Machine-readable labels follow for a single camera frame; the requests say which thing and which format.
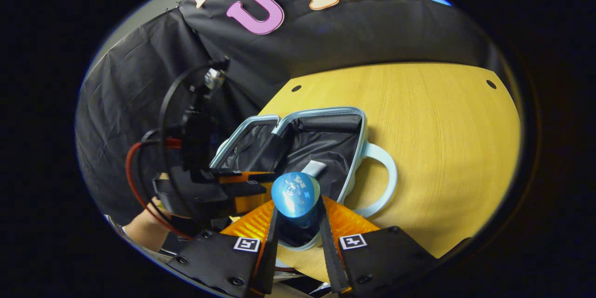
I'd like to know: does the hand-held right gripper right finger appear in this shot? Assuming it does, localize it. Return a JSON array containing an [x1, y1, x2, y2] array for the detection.
[[318, 195, 439, 295]]

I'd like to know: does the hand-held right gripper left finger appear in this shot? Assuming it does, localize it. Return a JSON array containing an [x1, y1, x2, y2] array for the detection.
[[167, 199, 281, 297]]

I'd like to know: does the blue round bottle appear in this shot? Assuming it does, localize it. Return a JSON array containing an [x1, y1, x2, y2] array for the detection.
[[271, 172, 322, 243]]

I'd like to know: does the light blue suitcase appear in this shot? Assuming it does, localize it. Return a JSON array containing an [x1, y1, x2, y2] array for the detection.
[[210, 106, 398, 252]]

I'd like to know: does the black backdrop cloth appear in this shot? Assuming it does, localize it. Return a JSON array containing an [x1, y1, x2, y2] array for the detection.
[[75, 0, 513, 226]]

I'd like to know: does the black cable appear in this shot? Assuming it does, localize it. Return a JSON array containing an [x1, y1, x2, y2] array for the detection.
[[158, 63, 219, 224]]

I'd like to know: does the red cable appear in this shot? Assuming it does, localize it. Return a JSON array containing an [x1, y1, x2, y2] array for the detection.
[[125, 138, 194, 240]]

